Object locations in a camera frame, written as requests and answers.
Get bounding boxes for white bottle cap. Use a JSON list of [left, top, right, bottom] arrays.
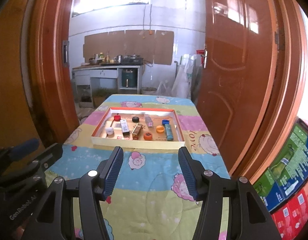
[[105, 127, 114, 135]]

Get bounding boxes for teal rectangular box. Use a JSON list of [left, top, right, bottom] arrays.
[[164, 124, 174, 141]]

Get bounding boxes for white cartoon printed box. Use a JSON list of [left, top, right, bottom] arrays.
[[120, 119, 130, 134]]

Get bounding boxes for gold rectangular box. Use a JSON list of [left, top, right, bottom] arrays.
[[132, 123, 143, 140]]

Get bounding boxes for red bottle cap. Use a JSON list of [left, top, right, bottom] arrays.
[[114, 115, 121, 121]]

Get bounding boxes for orange cap with black label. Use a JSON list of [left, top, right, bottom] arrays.
[[143, 132, 153, 141]]

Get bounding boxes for plain orange bottle cap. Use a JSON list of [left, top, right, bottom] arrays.
[[156, 125, 165, 133]]

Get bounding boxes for blue bottle cap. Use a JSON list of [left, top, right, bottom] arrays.
[[162, 119, 170, 125]]

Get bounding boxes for black round cap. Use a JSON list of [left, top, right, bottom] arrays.
[[132, 116, 139, 123]]

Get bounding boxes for clear patterned plastic tube box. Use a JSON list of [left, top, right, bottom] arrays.
[[145, 116, 153, 128]]

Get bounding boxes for colourful cartoon tablecloth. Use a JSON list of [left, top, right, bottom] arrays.
[[45, 95, 229, 239]]

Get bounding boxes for shallow orange-rimmed cardboard tray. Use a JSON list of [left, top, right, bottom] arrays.
[[91, 107, 185, 151]]

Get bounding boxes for green and blue carton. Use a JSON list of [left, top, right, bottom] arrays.
[[253, 120, 308, 212]]

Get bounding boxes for red carton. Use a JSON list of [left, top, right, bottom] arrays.
[[271, 183, 308, 239]]

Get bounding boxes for white kitchen counter cabinet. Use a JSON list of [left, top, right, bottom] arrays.
[[71, 64, 144, 108]]

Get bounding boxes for white plastic sacks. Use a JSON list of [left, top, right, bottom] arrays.
[[156, 55, 202, 102]]

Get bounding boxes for white bucket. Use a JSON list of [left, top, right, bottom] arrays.
[[141, 87, 157, 95]]

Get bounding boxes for dark green air fryer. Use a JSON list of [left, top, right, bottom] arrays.
[[121, 68, 138, 88]]

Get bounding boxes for brown wooden door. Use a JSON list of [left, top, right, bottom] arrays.
[[197, 0, 277, 174]]

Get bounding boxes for black gas stove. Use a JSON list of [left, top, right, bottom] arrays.
[[121, 55, 144, 65]]

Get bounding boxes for cardboard wall sheets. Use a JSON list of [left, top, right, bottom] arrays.
[[83, 30, 174, 65]]

